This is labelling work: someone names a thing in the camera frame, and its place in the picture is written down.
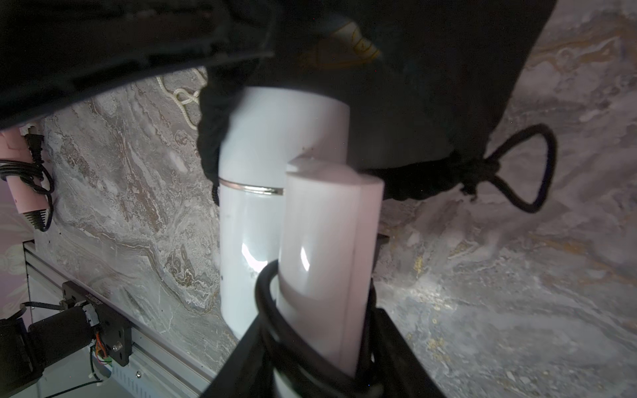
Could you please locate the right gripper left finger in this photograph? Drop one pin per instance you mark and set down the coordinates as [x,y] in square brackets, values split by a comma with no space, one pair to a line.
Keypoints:
[249,371]

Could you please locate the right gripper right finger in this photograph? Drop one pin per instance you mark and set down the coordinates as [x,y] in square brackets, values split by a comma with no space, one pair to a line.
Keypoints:
[397,367]

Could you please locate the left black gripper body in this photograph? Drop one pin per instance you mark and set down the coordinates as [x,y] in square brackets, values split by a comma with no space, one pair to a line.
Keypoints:
[56,53]

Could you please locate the beige linen drawstring bag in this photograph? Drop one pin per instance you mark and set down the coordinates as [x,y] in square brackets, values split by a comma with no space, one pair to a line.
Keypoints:
[182,97]

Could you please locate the white hair dryer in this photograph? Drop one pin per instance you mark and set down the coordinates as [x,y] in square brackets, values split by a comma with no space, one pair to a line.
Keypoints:
[298,239]

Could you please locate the black drawstring pouch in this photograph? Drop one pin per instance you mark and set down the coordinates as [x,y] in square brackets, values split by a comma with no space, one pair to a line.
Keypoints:
[422,110]

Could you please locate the pink hair dryer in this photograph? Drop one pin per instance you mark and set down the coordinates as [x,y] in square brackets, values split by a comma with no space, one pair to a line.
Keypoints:
[30,183]

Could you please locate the aluminium front rail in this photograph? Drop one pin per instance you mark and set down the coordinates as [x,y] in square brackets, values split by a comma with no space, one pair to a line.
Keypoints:
[139,361]

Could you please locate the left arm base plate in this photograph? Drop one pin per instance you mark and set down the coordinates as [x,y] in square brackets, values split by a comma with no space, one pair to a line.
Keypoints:
[114,329]

